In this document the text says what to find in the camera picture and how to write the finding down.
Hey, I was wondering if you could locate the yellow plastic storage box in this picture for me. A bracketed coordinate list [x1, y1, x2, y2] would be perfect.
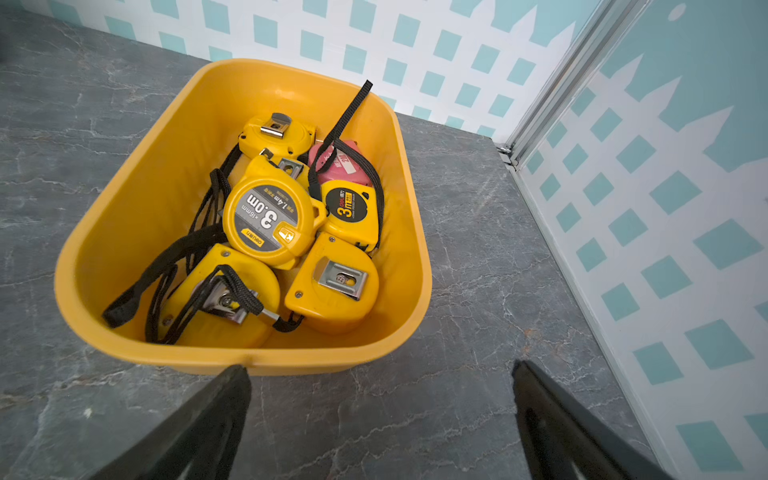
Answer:
[55, 59, 432, 376]

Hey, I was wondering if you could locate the yellow tape measure 3m label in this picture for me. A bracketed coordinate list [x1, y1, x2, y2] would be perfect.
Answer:
[309, 180, 383, 254]

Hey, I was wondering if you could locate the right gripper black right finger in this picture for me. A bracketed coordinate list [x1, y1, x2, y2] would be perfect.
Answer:
[511, 360, 670, 479]

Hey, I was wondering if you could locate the yellow tape measure metal clip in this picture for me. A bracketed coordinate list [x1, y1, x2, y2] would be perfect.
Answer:
[284, 232, 380, 335]

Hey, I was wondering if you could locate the yellow tape measure 3.0m label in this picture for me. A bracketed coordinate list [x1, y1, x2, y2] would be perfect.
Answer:
[223, 155, 328, 270]

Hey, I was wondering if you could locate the pink tape measure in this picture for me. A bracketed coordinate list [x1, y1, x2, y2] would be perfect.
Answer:
[308, 143, 372, 187]

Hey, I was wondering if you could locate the yellow tape measure black strap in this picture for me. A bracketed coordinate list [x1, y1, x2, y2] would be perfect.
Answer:
[101, 242, 304, 349]

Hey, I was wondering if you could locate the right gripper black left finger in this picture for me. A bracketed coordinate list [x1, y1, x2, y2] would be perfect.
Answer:
[92, 365, 252, 479]

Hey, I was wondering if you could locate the aluminium frame post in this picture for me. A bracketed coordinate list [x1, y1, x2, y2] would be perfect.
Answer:
[497, 0, 649, 171]

